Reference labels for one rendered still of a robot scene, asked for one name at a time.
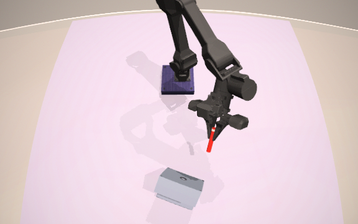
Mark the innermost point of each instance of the grey sloped panel with hole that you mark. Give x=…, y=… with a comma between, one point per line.
x=179, y=188

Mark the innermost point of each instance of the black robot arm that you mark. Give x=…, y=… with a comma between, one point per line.
x=215, y=53

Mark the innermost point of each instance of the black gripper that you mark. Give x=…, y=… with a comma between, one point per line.
x=236, y=121

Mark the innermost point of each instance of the red peg with white band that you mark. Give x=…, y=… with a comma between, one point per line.
x=210, y=143

